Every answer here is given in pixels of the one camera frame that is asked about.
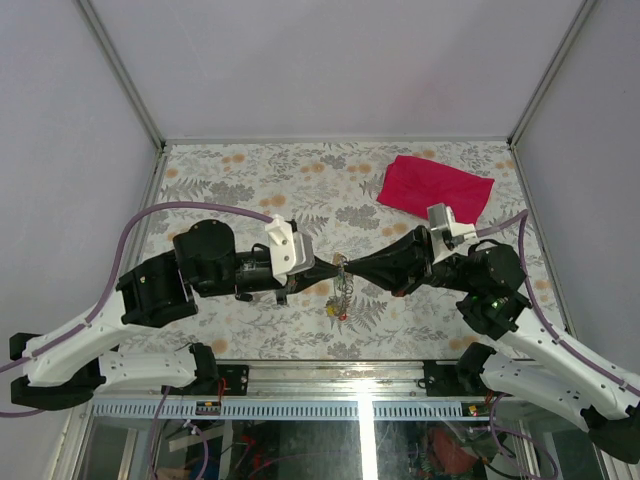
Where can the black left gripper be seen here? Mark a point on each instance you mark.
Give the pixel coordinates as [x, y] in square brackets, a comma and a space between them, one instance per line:
[324, 271]

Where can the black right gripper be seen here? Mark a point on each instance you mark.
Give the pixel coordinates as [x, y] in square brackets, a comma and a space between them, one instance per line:
[403, 265]

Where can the metal key organiser with rings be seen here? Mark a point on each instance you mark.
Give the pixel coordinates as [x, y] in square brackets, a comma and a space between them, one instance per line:
[341, 299]

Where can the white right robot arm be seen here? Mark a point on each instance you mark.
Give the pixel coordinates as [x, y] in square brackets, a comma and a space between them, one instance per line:
[577, 384]

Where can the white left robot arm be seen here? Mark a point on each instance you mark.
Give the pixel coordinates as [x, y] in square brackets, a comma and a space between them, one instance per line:
[68, 366]

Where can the pink folded cloth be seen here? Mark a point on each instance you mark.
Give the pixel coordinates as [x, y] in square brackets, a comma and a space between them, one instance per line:
[412, 185]

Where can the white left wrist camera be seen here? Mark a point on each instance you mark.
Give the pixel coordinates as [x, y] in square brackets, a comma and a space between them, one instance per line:
[291, 251]

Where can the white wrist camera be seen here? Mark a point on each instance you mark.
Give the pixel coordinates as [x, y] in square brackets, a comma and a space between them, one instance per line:
[291, 251]
[447, 235]

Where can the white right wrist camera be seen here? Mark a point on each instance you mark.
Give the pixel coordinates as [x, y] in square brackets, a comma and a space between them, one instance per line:
[447, 235]

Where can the aluminium mounting rail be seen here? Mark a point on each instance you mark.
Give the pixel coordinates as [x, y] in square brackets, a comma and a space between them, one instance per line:
[415, 377]

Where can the white slotted cable duct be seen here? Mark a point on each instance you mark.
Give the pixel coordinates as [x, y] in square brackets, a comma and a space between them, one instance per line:
[289, 410]

